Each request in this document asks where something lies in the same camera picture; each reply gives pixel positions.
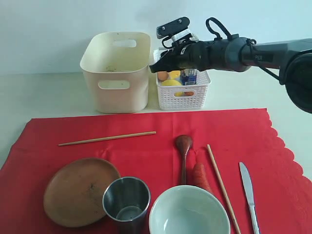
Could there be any brown egg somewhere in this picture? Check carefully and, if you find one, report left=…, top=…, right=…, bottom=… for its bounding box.
left=157, top=71, right=169, bottom=81

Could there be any yellow lemon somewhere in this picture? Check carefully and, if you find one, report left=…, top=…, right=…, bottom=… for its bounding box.
left=161, top=79, right=183, bottom=97

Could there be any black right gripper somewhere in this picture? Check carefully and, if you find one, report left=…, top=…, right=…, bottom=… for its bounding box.
left=149, top=40, right=213, bottom=74

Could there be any brown wooden plate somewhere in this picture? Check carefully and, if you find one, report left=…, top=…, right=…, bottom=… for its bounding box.
left=43, top=158, right=120, bottom=228

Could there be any white perforated plastic basket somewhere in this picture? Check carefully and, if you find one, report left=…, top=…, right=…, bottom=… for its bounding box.
left=153, top=48, right=212, bottom=112

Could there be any yellow cheese wedge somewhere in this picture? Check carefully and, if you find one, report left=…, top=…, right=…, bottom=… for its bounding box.
left=168, top=71, right=181, bottom=79

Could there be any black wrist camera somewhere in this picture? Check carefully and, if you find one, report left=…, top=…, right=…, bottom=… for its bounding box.
left=156, top=17, right=190, bottom=39

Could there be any dark wooden spoon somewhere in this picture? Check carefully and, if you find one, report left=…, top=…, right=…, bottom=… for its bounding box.
left=175, top=135, right=193, bottom=185

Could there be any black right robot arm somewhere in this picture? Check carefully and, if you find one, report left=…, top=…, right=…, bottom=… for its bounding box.
left=150, top=35, right=312, bottom=113

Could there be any cream plastic bin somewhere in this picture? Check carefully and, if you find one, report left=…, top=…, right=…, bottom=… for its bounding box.
left=80, top=32, right=151, bottom=113

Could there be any fried chicken nugget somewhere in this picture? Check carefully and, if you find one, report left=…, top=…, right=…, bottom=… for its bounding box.
left=183, top=91, right=194, bottom=97

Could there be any wooden chopstick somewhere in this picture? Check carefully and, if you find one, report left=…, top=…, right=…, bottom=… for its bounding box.
left=58, top=131, right=156, bottom=146
left=207, top=144, right=241, bottom=234

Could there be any stainless steel cup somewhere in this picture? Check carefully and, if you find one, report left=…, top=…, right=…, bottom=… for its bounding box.
left=102, top=176, right=151, bottom=234

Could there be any small milk carton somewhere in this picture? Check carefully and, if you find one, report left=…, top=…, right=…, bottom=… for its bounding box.
left=180, top=69, right=197, bottom=85

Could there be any left wooden chopstick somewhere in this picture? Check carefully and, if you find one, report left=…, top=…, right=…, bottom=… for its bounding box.
left=58, top=131, right=156, bottom=146

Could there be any red table cloth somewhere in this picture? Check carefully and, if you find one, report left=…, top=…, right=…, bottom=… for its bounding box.
left=0, top=109, right=312, bottom=234

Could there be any right wooden chopstick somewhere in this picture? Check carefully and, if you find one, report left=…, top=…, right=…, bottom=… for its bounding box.
left=207, top=144, right=241, bottom=234

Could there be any steel table knife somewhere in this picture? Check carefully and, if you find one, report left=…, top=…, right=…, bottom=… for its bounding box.
left=239, top=162, right=260, bottom=234

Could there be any orange carrot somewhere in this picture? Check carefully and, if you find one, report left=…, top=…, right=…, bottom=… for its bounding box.
left=193, top=163, right=213, bottom=193

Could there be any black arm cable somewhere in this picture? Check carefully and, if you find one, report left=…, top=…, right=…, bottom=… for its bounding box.
left=205, top=17, right=283, bottom=81

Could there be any pale green ceramic bowl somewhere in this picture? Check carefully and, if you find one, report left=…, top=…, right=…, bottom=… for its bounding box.
left=149, top=185, right=231, bottom=234

